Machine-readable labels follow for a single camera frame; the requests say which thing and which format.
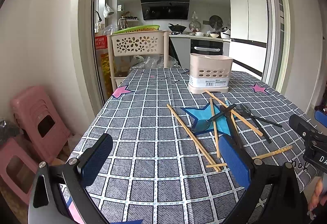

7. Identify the green tray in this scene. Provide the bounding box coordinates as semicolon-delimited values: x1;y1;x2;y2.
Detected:
114;25;160;34

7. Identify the dark translucent spoon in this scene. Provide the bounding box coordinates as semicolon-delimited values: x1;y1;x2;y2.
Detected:
191;104;237;133

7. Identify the person's right hand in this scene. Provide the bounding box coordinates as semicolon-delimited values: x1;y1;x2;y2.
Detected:
308;179;327;211

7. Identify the black plastic utensil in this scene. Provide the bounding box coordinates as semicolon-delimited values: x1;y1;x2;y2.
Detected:
236;109;282;128

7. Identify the patterned-end wooden chopstick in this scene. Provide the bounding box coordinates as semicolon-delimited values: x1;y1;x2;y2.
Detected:
206;145;293;168

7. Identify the dark plastic spoon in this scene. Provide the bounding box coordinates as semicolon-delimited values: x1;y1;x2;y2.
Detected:
219;105;243;149

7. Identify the black wok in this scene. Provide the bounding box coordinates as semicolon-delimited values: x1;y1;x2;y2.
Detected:
168;23;186;34

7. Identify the black range hood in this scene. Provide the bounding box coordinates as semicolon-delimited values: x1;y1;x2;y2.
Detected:
140;0;190;20

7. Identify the beige perforated storage cart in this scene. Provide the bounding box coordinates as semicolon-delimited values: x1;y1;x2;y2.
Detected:
106;30;169;91

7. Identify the pink plastic stool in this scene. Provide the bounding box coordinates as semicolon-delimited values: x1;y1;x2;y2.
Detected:
10;86;71;163
1;138;38;204

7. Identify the built-in black oven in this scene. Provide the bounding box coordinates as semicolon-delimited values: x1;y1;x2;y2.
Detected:
191;39;223;55

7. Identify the white refrigerator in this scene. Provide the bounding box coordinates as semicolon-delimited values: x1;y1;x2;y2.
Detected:
229;0;268;80

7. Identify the dark plastic utensil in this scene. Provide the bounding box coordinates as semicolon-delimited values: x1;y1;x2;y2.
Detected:
241;105;272;144

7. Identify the beige utensil holder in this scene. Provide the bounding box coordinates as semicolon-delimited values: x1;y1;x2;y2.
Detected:
188;53;233;94

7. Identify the long plain wooden chopstick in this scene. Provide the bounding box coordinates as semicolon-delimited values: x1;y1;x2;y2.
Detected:
166;104;221;172

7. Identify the grey checked tablecloth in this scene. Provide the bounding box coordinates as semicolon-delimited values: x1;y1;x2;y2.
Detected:
71;69;318;223

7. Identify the white rice cooker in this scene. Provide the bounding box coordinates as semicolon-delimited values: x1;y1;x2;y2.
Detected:
220;28;231;39

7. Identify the clear plastic bag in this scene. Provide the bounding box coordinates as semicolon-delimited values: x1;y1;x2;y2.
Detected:
129;54;181;71

